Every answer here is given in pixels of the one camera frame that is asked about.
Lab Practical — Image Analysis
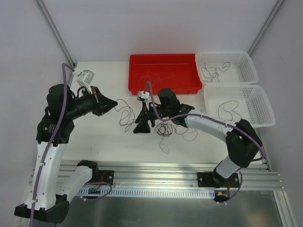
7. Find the pink wire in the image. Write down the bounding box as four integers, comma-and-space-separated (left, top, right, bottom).
142, 68, 166, 88

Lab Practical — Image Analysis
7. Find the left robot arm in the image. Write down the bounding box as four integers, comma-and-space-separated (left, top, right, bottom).
14, 84, 117, 224

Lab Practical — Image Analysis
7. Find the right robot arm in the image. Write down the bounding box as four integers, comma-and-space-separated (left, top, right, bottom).
133, 88, 262, 188

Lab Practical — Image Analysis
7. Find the red plastic tray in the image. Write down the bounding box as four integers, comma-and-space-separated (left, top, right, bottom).
128, 53, 203, 95

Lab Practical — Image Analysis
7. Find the far white perforated basket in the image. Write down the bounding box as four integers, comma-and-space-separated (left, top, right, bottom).
195, 51, 258, 86

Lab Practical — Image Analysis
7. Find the white perforated basket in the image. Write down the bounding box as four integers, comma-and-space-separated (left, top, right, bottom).
195, 51, 258, 86
204, 84, 276, 128

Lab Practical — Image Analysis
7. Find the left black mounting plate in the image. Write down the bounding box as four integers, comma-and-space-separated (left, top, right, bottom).
93, 170, 115, 185

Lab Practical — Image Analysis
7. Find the black mounting plate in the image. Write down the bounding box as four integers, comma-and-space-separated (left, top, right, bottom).
196, 172, 240, 188
93, 170, 115, 185

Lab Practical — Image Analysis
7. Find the near white perforated basket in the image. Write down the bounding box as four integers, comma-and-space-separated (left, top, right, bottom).
204, 84, 276, 128

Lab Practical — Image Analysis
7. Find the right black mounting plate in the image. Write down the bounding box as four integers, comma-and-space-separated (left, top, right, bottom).
196, 172, 240, 188

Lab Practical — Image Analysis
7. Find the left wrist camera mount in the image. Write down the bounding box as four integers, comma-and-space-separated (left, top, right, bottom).
72, 70, 95, 94

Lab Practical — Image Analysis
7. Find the white wire in tray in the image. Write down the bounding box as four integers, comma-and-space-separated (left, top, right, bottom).
137, 68, 174, 88

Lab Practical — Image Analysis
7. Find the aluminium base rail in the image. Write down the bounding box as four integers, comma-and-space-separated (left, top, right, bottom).
29, 160, 285, 191

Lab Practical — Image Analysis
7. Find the white slotted cable duct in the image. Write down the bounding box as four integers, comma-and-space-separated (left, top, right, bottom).
76, 187, 215, 199

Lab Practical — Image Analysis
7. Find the left aluminium frame post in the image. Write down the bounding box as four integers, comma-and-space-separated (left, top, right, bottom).
35, 0, 75, 66

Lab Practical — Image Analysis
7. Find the aluminium frame post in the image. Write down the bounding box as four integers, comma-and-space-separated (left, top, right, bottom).
35, 0, 75, 66
247, 0, 286, 56

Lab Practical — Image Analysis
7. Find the right aluminium frame post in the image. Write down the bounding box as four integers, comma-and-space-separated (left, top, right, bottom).
247, 0, 286, 56

